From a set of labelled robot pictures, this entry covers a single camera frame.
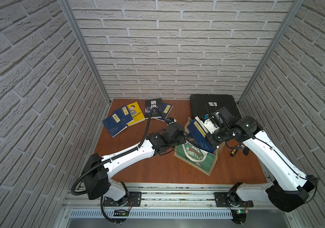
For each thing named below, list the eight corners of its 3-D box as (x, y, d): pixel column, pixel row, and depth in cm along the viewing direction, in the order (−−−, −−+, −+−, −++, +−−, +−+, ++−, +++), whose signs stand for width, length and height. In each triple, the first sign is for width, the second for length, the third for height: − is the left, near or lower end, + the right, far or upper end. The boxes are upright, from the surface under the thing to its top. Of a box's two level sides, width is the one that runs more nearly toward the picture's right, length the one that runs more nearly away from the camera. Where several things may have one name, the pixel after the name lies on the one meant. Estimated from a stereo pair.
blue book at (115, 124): (112, 138, 100) (110, 135, 98) (102, 122, 109) (101, 119, 106) (129, 128, 106) (128, 125, 103) (119, 113, 115) (118, 111, 112)
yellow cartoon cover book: (127, 126, 105) (127, 125, 103) (121, 108, 117) (120, 106, 115) (145, 120, 109) (145, 119, 107) (137, 103, 121) (137, 101, 119)
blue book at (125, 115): (125, 125, 106) (124, 122, 104) (117, 111, 115) (116, 109, 112) (135, 120, 109) (135, 117, 107) (127, 107, 118) (126, 104, 115)
